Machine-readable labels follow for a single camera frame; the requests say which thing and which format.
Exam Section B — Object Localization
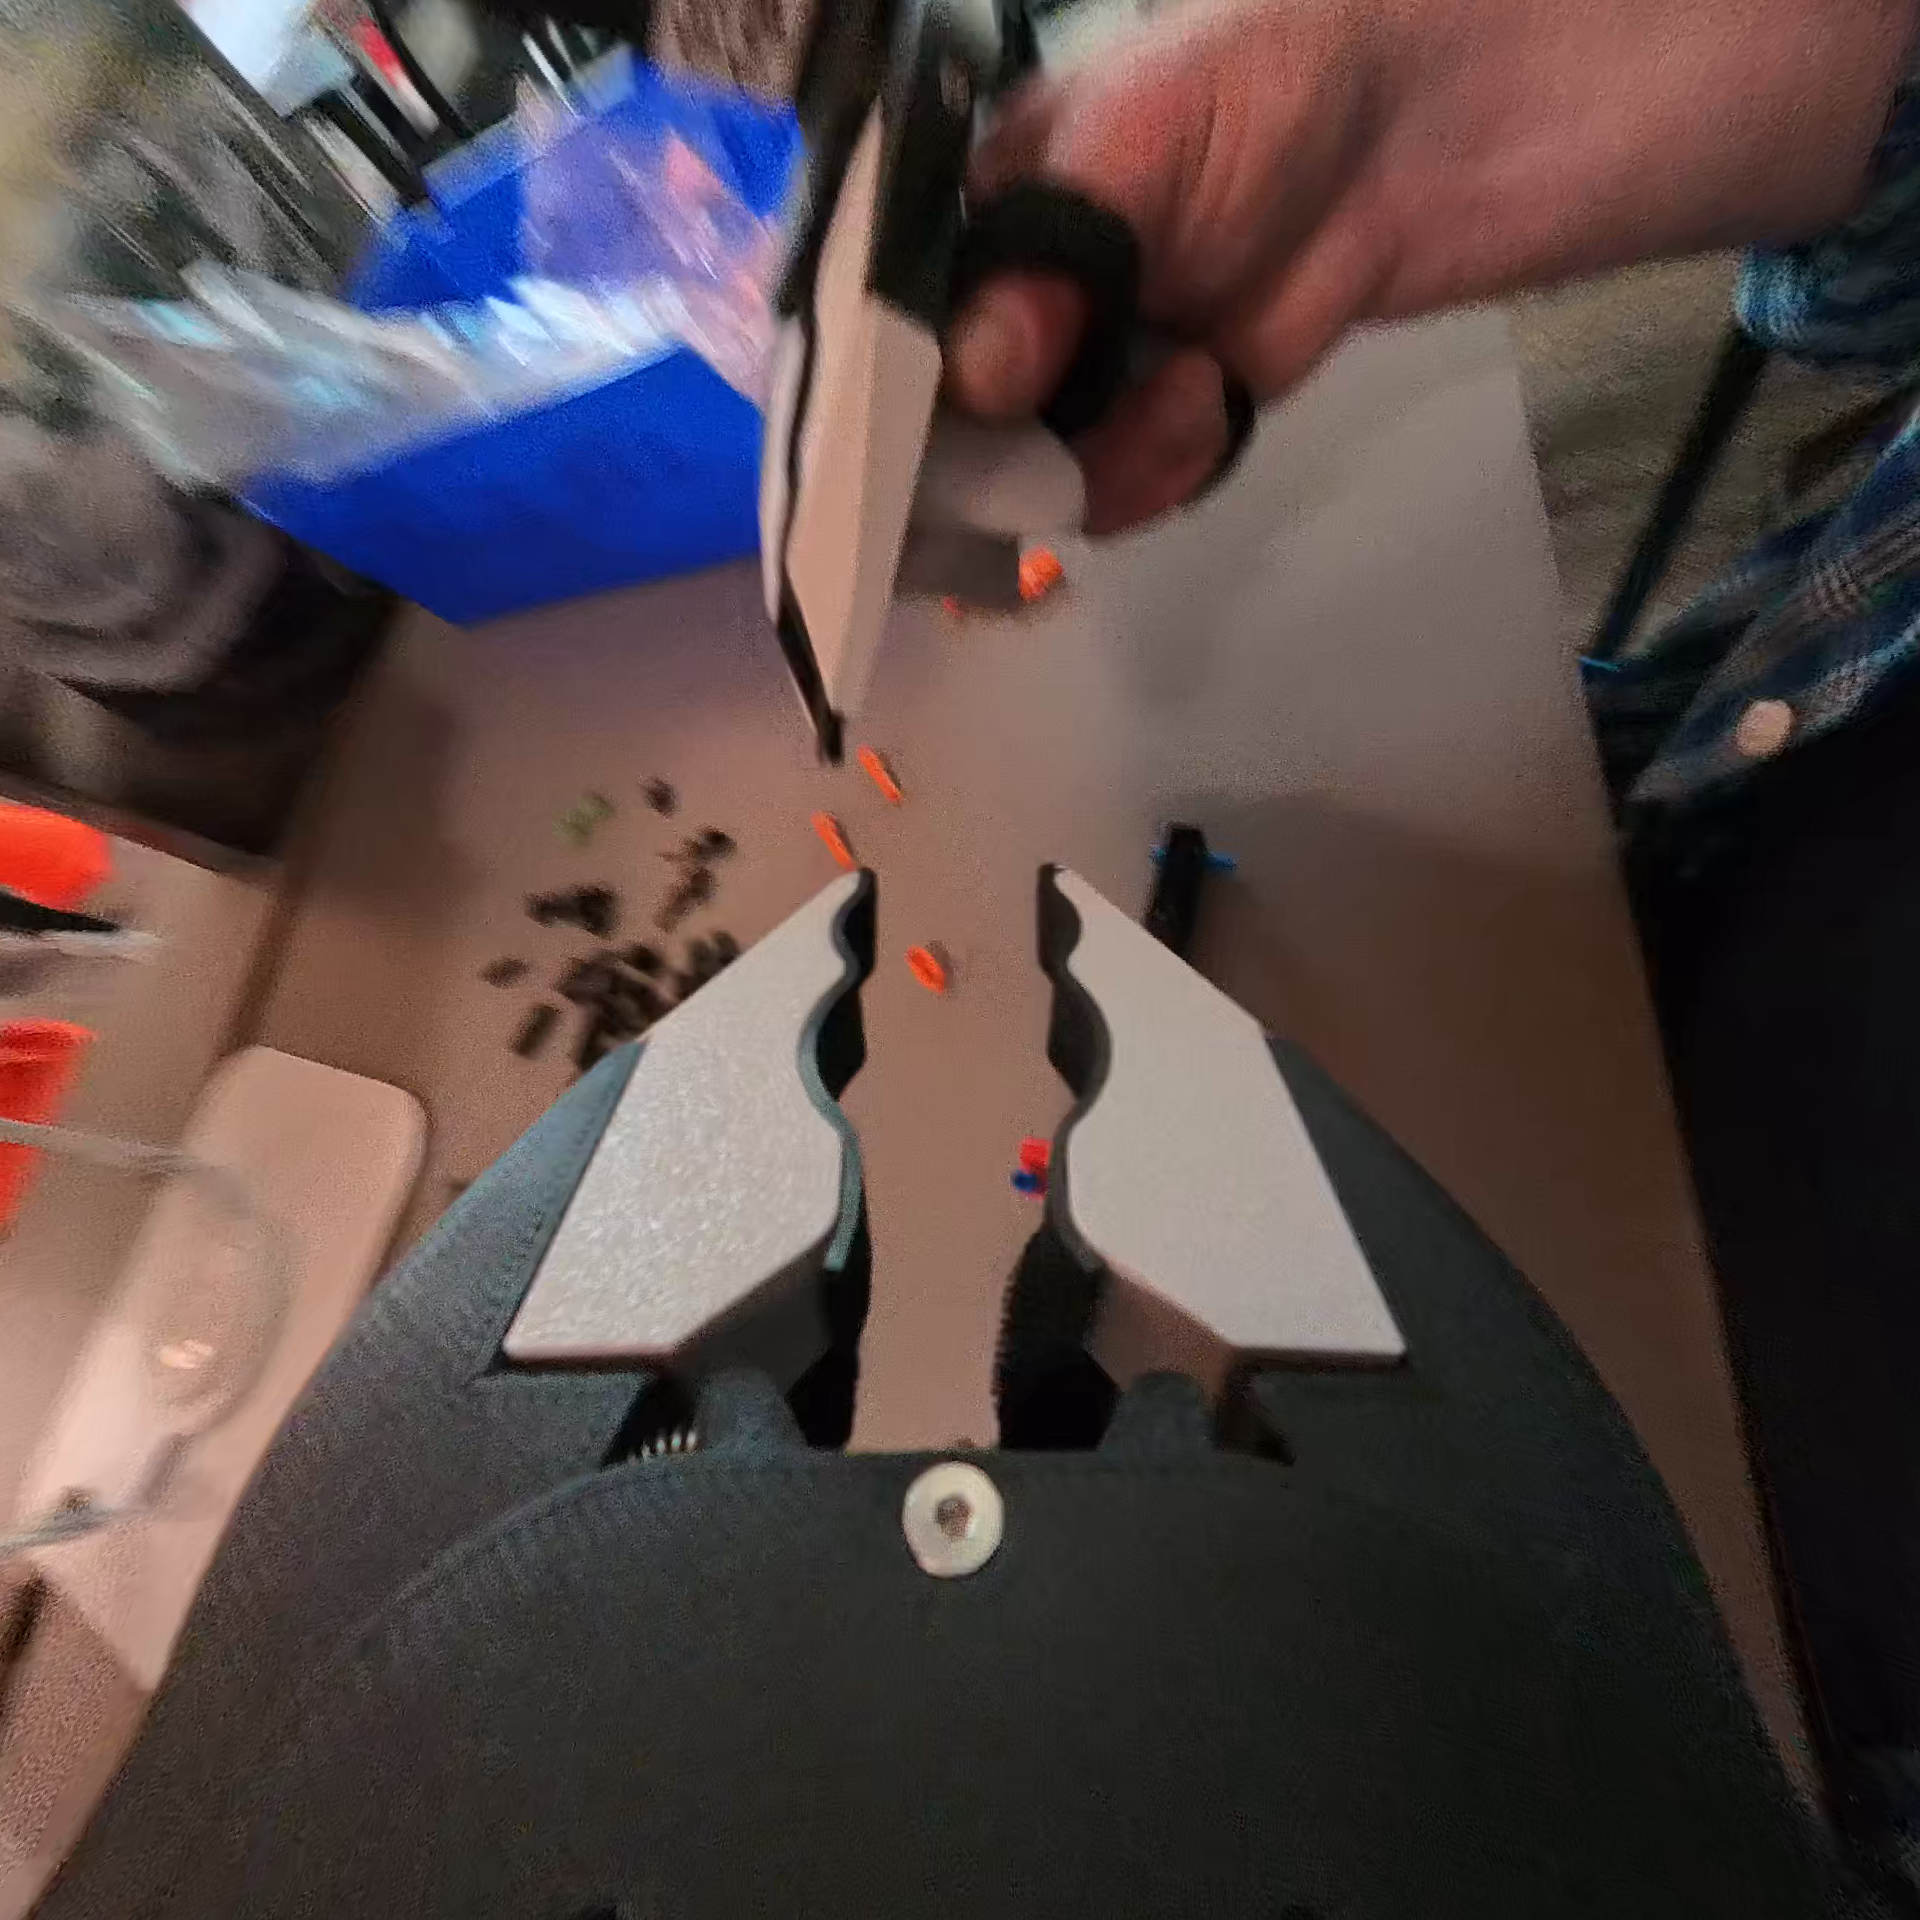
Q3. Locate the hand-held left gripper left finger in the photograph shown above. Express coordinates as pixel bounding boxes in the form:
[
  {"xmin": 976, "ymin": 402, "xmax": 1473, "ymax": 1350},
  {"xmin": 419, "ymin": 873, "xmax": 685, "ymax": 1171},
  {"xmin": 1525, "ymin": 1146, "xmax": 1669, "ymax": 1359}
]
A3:
[{"xmin": 501, "ymin": 870, "xmax": 879, "ymax": 1414}]

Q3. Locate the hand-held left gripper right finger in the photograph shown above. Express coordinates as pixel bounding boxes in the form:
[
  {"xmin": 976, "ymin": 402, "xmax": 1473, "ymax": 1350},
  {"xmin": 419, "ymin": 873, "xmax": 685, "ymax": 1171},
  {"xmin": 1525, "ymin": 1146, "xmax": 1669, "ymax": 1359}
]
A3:
[{"xmin": 1036, "ymin": 865, "xmax": 1411, "ymax": 1407}]

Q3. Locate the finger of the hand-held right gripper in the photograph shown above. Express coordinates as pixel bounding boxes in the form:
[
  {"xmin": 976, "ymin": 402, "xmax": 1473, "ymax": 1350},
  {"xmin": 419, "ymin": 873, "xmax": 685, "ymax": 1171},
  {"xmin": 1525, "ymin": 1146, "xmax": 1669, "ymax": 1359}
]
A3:
[
  {"xmin": 782, "ymin": 103, "xmax": 942, "ymax": 718},
  {"xmin": 755, "ymin": 298, "xmax": 845, "ymax": 762}
]

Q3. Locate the black lego frame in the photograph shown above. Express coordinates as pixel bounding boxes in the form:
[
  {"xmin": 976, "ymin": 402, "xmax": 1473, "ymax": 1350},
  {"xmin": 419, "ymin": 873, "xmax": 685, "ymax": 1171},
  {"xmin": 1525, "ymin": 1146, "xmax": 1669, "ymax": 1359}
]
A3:
[{"xmin": 1007, "ymin": 823, "xmax": 1244, "ymax": 1203}]

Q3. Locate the person's right forearm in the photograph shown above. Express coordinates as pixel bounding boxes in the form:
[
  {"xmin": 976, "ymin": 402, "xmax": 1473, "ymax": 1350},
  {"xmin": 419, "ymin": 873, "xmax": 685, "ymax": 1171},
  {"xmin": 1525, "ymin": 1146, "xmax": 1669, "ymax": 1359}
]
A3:
[{"xmin": 1574, "ymin": 0, "xmax": 1920, "ymax": 295}]

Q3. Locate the pile of black lego pieces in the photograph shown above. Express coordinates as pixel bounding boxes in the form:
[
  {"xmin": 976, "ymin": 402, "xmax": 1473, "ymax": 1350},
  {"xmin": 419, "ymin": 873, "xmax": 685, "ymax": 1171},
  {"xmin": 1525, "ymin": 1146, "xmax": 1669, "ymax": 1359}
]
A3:
[{"xmin": 480, "ymin": 779, "xmax": 743, "ymax": 1070}]

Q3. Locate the person's right hand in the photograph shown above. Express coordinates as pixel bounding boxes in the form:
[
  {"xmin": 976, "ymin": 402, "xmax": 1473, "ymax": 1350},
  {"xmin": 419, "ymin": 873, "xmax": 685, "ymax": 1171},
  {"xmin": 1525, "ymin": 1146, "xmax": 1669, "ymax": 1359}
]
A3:
[{"xmin": 941, "ymin": 0, "xmax": 1579, "ymax": 535}]

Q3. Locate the blue plastic bin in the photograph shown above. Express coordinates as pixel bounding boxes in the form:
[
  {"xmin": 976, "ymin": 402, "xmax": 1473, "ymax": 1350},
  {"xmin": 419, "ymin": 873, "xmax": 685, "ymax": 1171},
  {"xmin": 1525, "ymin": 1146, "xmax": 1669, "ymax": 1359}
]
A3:
[{"xmin": 247, "ymin": 57, "xmax": 806, "ymax": 626}]

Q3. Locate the white booklet stand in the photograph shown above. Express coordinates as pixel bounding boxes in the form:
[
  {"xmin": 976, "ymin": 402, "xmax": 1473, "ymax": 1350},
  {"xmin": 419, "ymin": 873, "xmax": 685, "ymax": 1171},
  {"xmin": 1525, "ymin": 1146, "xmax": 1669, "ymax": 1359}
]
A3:
[{"xmin": 0, "ymin": 1044, "xmax": 433, "ymax": 1697}]

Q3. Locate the dark navy t-shirt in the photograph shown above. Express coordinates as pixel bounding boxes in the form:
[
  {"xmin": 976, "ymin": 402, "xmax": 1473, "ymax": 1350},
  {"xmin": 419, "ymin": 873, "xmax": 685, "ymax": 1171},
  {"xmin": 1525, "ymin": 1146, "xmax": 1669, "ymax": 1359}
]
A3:
[{"xmin": 1637, "ymin": 735, "xmax": 1920, "ymax": 1817}]

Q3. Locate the black table leg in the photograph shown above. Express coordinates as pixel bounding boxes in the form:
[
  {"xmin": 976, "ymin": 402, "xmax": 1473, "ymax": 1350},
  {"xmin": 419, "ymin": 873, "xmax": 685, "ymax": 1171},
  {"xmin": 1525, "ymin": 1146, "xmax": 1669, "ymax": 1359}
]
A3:
[{"xmin": 1587, "ymin": 329, "xmax": 1777, "ymax": 663}]

